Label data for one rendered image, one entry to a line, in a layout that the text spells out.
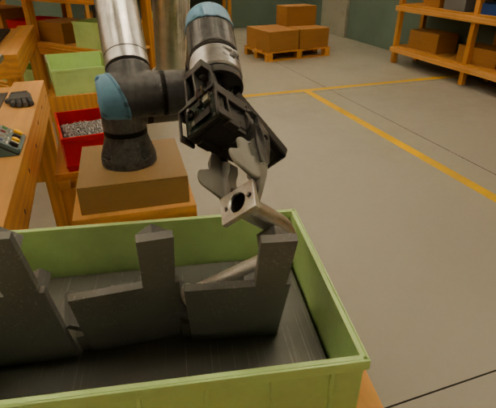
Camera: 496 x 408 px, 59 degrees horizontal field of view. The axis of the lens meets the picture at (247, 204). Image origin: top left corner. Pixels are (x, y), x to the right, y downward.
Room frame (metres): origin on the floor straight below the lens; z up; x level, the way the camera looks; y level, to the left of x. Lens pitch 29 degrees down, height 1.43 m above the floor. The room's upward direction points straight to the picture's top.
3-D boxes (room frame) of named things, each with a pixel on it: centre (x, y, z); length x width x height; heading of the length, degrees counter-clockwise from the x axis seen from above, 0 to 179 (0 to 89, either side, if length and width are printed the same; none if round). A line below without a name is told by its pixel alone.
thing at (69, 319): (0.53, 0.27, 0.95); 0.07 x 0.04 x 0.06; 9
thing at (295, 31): (7.75, -0.66, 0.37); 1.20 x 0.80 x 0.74; 117
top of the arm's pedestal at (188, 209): (1.15, 0.33, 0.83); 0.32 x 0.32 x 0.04; 15
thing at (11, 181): (1.49, 0.84, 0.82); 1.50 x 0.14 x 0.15; 19
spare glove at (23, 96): (1.83, 0.96, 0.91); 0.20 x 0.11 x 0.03; 28
